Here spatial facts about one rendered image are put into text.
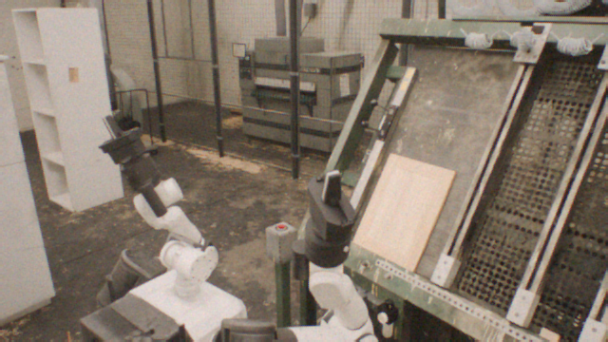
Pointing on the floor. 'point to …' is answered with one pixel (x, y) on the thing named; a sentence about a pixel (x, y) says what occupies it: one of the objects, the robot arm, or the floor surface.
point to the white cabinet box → (68, 104)
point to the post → (283, 294)
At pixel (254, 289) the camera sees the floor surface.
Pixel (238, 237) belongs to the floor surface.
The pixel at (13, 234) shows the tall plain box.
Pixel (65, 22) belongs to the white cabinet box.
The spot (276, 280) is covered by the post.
